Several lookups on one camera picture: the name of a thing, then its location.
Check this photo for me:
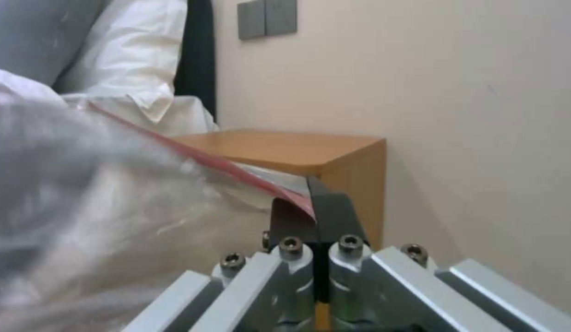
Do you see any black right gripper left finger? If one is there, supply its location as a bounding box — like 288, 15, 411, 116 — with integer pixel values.
120, 197, 321, 332

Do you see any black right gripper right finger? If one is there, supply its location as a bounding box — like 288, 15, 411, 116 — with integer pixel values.
306, 175, 571, 332

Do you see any clear garbage bag red drawstring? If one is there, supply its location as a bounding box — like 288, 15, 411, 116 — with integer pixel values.
0, 98, 320, 332

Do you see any wooden bedside table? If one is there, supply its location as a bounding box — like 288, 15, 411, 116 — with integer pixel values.
170, 128, 388, 252

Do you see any white bed sheet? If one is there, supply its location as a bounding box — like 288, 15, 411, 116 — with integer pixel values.
0, 65, 221, 140

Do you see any dark headboard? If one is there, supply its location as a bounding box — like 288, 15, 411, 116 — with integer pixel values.
173, 0, 220, 122

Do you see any white pillow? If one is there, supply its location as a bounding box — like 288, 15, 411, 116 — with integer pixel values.
54, 0, 190, 122

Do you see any grey pillow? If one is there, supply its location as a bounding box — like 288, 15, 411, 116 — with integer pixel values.
0, 0, 112, 85

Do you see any grey wall switch panel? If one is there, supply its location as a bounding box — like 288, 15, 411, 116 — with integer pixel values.
236, 0, 297, 40

